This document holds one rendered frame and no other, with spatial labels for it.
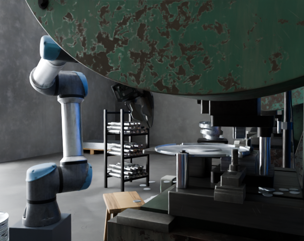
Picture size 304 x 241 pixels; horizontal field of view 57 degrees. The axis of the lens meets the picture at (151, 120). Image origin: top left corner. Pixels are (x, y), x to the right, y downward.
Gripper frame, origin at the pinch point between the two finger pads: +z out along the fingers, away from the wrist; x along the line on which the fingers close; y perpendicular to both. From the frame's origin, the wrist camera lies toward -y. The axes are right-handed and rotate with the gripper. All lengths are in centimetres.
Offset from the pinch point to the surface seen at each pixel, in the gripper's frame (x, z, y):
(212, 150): 12.9, 14.7, -5.4
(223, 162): 15.3, 18.7, -1.8
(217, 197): 14.3, 23.6, 16.1
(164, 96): -196, -153, -679
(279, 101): 42, 6, -139
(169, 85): 20.6, 1.7, 37.7
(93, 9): 13.8, -16.3, 37.2
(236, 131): 21.5, 12.3, -6.7
